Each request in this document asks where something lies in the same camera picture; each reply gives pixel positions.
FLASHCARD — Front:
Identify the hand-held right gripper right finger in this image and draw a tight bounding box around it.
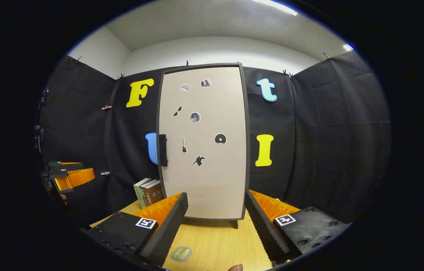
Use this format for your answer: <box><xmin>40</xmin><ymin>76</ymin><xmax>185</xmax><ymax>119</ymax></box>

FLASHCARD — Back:
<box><xmin>245</xmin><ymin>190</ymin><xmax>350</xmax><ymax>264</ymax></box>

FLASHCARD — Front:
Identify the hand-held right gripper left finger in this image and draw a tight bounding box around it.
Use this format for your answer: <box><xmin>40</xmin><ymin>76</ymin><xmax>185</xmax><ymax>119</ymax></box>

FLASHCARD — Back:
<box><xmin>86</xmin><ymin>192</ymin><xmax>189</xmax><ymax>268</ymax></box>

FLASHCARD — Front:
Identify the grey coaster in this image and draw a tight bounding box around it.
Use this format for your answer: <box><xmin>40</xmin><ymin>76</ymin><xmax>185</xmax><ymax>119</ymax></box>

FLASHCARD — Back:
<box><xmin>169</xmin><ymin>245</ymin><xmax>193</xmax><ymax>263</ymax></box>

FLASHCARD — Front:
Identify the beige cabinet door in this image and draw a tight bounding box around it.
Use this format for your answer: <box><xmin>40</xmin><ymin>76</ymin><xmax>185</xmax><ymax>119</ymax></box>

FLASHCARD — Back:
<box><xmin>158</xmin><ymin>66</ymin><xmax>248</xmax><ymax>220</ymax></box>

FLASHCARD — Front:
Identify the grey cabinet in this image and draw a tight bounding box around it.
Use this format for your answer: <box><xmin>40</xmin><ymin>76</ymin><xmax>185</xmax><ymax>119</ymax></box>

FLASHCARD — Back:
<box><xmin>156</xmin><ymin>63</ymin><xmax>251</xmax><ymax>229</ymax></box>

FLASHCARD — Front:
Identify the dark brown book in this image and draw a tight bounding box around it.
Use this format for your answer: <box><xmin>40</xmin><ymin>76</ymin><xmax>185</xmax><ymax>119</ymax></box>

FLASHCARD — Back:
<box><xmin>139</xmin><ymin>180</ymin><xmax>158</xmax><ymax>209</ymax></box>

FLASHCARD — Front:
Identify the green book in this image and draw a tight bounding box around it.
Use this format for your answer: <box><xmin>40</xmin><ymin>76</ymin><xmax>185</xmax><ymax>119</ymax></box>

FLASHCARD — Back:
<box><xmin>134</xmin><ymin>178</ymin><xmax>152</xmax><ymax>209</ymax></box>

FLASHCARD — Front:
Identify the black backdrop cloth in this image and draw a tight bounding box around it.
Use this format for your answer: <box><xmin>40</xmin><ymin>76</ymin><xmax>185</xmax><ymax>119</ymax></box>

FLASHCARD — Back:
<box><xmin>39</xmin><ymin>51</ymin><xmax>392</xmax><ymax>226</ymax></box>

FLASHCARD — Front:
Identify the long ceiling light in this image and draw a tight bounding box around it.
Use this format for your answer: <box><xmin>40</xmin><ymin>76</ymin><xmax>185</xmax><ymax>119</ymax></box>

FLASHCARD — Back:
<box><xmin>251</xmin><ymin>0</ymin><xmax>298</xmax><ymax>17</ymax></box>

